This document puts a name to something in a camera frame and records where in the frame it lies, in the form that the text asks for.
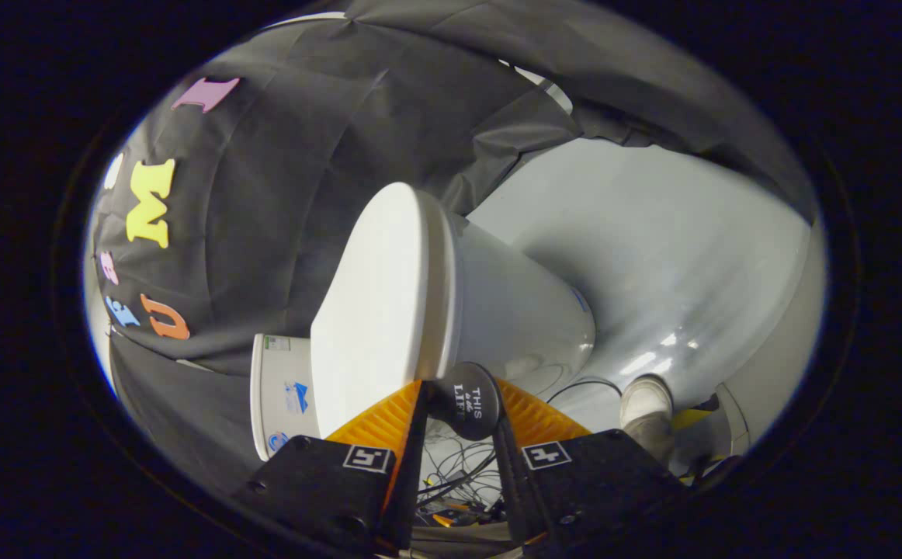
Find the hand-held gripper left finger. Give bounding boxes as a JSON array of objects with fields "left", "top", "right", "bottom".
[{"left": 230, "top": 379, "right": 430, "bottom": 557}]

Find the white toilet lid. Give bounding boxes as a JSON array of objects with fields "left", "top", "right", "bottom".
[{"left": 310, "top": 182, "right": 440, "bottom": 439}]

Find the black backdrop cloth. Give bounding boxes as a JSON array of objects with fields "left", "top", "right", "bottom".
[{"left": 90, "top": 0, "right": 817, "bottom": 498}]

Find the black cables bundle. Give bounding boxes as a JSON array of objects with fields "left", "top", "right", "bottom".
[{"left": 416, "top": 378, "right": 623, "bottom": 536}]

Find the person's light shoe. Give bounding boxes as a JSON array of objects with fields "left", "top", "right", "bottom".
[{"left": 620, "top": 375, "right": 674, "bottom": 424}]

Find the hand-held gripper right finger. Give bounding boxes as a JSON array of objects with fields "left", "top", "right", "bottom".
[{"left": 492, "top": 378, "right": 686, "bottom": 558}]

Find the black round lid lifter handle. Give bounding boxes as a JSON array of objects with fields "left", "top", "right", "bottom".
[{"left": 429, "top": 362, "right": 505, "bottom": 441}]

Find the yellow and black object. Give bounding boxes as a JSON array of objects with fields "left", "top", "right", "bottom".
[{"left": 670, "top": 394, "right": 723, "bottom": 432}]

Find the person's trouser leg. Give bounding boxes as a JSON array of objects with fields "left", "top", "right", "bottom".
[{"left": 624, "top": 411, "right": 678, "bottom": 468}]

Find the white ceramic toilet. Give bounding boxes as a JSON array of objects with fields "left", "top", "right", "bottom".
[{"left": 251, "top": 210, "right": 598, "bottom": 460}]

